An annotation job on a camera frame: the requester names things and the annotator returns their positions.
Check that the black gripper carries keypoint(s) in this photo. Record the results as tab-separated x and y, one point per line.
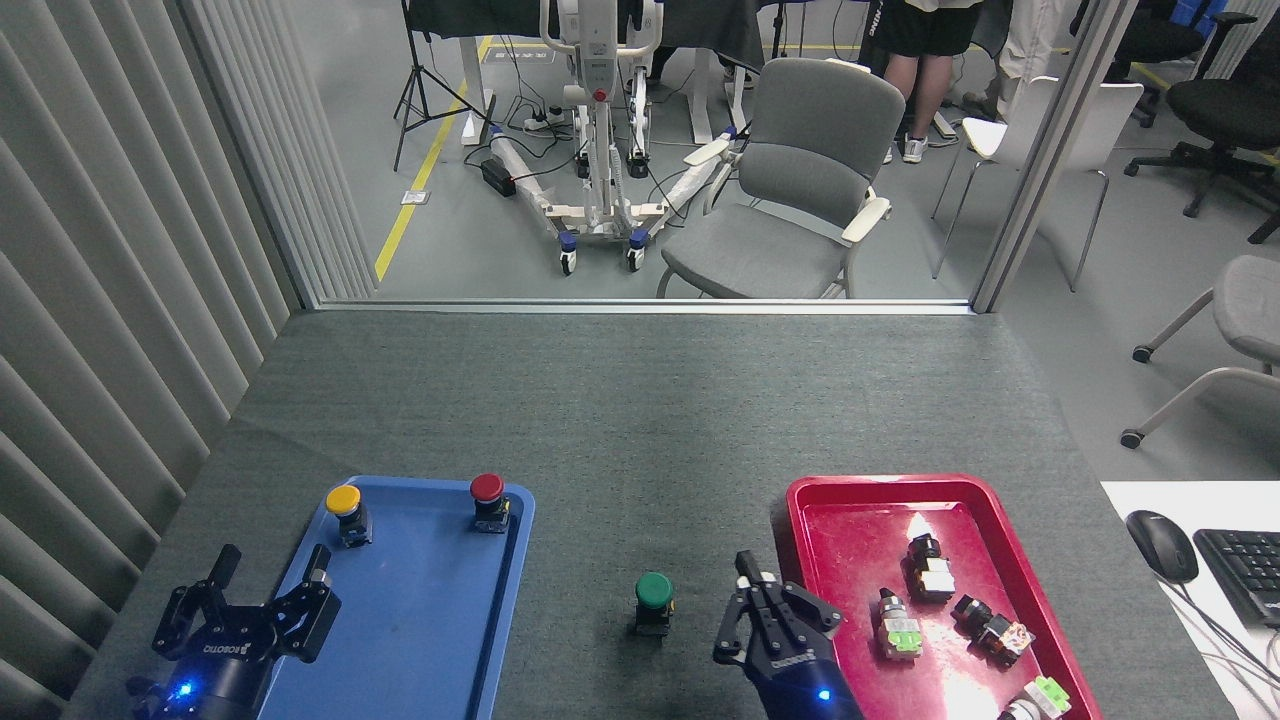
215	675
800	685

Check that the black tripod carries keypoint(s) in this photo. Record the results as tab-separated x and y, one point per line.
425	90

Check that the silver frame post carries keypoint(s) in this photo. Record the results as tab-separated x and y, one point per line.
1050	150

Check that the blue plastic tray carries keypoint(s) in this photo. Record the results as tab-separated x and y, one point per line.
430	620

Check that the white power strip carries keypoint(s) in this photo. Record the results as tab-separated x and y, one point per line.
545	121

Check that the white wheeled stand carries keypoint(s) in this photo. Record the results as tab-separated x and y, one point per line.
598	150

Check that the black office chair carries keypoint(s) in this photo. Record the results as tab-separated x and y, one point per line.
1225	110

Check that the grey padded armchair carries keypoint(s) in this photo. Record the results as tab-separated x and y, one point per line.
800	180

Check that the red plastic tray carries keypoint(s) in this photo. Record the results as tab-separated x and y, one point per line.
850	560

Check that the grey chair on castors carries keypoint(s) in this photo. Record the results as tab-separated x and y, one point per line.
1245	310

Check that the silver frame rail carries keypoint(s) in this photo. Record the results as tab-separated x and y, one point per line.
640	306

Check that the red push button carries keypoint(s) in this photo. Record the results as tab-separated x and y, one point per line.
489	500

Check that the black keyboard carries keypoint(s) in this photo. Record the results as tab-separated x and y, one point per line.
1245	572

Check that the green and white switch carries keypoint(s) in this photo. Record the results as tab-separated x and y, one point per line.
1042	697

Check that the black knob switch brown base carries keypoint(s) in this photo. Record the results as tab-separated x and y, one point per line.
992	628

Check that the white plastic chair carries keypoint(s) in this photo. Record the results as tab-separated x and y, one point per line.
1020	130

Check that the black draped desk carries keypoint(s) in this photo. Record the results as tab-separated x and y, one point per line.
700	25

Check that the yellow push button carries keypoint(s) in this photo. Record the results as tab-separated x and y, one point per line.
347	512

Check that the silver head switch green base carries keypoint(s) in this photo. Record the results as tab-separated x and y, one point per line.
900	632

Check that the green push button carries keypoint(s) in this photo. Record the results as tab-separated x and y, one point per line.
654	600

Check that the black computer mouse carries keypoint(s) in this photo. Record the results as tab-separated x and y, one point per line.
1162	545

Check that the black and white switch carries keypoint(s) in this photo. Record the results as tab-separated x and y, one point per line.
930	572

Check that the black power adapter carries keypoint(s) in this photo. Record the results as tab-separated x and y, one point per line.
497	177

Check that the person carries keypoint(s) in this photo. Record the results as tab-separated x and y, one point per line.
1030	50
925	40

